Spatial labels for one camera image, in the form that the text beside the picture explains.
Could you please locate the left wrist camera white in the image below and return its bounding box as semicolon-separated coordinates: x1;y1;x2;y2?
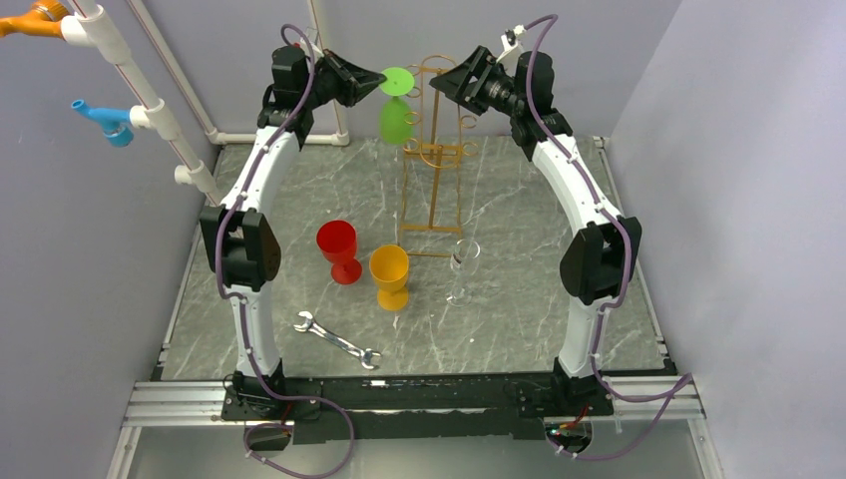
294;28;323;62

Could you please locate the silver open-end wrench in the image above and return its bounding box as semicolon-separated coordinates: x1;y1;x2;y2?
293;310;382;370

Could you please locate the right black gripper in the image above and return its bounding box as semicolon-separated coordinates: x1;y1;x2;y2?
430;47;526;119

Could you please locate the orange pipe fitting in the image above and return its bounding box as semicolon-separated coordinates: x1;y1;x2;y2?
1;0;70;39

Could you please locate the clear wine glass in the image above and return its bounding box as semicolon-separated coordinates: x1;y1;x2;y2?
446;239;481;307

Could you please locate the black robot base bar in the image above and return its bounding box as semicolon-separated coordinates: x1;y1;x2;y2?
220;371;614;444

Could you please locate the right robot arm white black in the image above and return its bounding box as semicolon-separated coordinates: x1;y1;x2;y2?
429;47;642;414

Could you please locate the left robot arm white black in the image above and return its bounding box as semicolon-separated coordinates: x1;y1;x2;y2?
200;45;387;419

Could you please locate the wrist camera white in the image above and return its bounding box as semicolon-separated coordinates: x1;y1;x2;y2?
497;24;526;71
294;28;323;62

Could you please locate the red plastic wine glass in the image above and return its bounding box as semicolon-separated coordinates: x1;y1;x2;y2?
315;220;362;285

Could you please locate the orange plastic wine glass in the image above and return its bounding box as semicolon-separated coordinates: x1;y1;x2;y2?
369;244;409;312

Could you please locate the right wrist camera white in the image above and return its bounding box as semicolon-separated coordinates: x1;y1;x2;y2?
497;24;526;71

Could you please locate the blue pipe fitting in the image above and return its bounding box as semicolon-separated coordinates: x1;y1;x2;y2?
71;99;135;148

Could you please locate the green plastic wine glass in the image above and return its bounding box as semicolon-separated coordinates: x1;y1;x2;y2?
379;67;415;145

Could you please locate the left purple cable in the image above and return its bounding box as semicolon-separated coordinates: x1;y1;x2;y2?
212;23;356;479

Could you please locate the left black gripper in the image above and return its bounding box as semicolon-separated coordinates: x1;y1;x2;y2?
302;50;387;110

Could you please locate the white PVC pipe frame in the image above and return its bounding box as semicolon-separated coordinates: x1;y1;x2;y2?
61;0;351;224

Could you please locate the gold wire wine glass rack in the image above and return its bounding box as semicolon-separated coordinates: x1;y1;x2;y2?
396;54;479;257

